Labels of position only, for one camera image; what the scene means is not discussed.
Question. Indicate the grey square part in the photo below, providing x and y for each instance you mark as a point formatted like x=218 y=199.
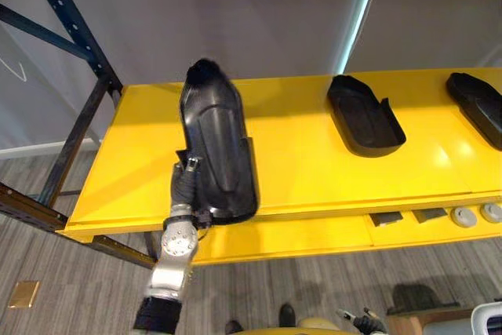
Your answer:
x=430 y=215
x=386 y=219

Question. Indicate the white plastic crate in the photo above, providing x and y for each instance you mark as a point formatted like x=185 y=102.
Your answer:
x=488 y=319

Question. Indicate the dark metal shelf frame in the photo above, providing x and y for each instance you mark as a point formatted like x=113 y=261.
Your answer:
x=82 y=115

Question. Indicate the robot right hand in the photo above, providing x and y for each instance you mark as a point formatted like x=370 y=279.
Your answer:
x=366 y=324

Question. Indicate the robot dark foot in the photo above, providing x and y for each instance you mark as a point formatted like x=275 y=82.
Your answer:
x=233 y=328
x=287 y=314

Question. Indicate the robot dark right foot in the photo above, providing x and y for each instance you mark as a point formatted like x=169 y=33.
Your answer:
x=287 y=314

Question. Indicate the brass floor plate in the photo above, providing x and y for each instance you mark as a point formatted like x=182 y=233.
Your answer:
x=24 y=295

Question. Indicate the black plastic housing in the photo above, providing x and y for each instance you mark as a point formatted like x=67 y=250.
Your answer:
x=480 y=103
x=219 y=135
x=362 y=119

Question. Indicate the robot dark left foot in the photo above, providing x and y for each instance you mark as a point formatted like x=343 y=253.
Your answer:
x=233 y=328

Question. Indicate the grey round part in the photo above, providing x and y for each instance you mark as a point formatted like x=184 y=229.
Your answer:
x=491 y=213
x=463 y=217

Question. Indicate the brown cardboard box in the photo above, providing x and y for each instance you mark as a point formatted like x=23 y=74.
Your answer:
x=427 y=323

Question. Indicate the robot body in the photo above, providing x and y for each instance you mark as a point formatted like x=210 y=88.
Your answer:
x=313 y=329

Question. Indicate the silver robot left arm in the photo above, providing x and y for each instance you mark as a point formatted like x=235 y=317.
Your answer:
x=172 y=256

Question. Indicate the yellow shelf board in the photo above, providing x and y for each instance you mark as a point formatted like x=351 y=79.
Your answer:
x=313 y=178
x=298 y=241

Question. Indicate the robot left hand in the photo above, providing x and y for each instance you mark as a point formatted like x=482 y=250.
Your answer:
x=182 y=190

